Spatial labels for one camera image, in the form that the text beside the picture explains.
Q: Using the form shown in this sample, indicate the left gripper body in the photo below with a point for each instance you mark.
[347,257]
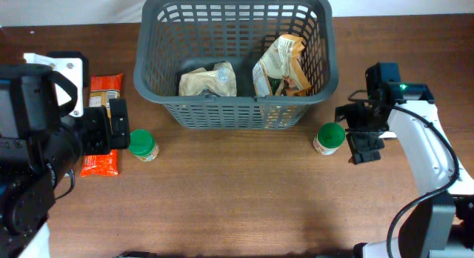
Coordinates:
[92,132]

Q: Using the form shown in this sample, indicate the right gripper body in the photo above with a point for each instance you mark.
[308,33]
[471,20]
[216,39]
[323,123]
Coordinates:
[365,121]

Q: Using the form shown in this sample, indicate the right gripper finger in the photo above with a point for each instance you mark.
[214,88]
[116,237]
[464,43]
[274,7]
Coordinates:
[345,112]
[364,147]

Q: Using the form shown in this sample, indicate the green-lid jar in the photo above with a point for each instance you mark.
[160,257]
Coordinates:
[143,146]
[329,138]

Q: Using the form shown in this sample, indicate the orange snack bag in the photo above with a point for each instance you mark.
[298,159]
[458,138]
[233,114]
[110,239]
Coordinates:
[278,72]

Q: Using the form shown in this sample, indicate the white beige pouch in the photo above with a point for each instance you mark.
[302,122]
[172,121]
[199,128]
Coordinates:
[221,81]

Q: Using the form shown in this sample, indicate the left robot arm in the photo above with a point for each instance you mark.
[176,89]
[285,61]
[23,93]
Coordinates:
[41,142]

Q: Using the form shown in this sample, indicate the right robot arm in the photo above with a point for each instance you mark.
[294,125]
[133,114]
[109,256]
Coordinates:
[439,223]

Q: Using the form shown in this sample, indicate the orange pasta packet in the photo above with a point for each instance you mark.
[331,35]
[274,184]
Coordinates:
[102,90]

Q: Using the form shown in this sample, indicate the grey plastic basket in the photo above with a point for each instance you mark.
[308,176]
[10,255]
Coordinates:
[178,36]

